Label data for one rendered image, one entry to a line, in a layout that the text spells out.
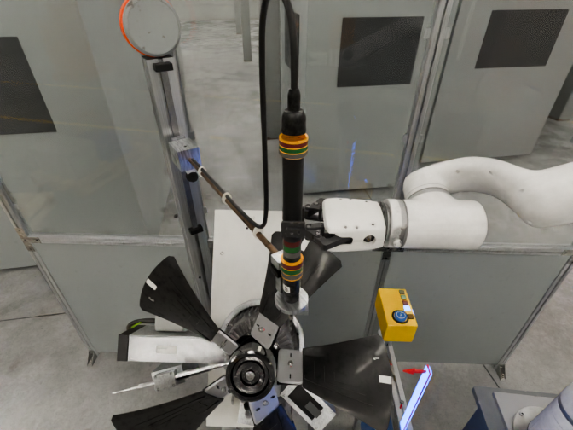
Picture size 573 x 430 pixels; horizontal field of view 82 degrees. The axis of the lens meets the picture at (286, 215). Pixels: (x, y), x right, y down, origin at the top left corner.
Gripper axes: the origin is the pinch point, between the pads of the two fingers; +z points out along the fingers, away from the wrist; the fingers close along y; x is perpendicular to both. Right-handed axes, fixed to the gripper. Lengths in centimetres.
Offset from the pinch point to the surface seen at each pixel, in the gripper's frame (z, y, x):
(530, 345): -159, 88, -164
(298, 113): -0.5, -1.4, 19.4
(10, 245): 222, 143, -136
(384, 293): -33, 35, -57
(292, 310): -0.2, -3.4, -19.7
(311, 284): -4.7, 10.2, -27.0
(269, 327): 5.8, 5.3, -37.7
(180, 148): 36, 47, -8
